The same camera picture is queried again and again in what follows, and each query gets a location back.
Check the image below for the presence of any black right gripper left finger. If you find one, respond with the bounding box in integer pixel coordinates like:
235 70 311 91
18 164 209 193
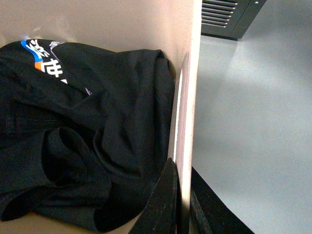
129 158 178 234

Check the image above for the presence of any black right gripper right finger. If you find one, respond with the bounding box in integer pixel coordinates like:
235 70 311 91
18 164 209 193
191 168 253 234

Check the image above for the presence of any beige plastic laundry hamper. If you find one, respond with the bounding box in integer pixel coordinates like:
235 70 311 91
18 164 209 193
0 0 202 234

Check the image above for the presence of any black printed t-shirt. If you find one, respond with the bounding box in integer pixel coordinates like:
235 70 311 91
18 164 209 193
0 39 175 232

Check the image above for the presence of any grey tumble dryer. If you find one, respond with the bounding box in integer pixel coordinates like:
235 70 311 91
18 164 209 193
201 0 266 40

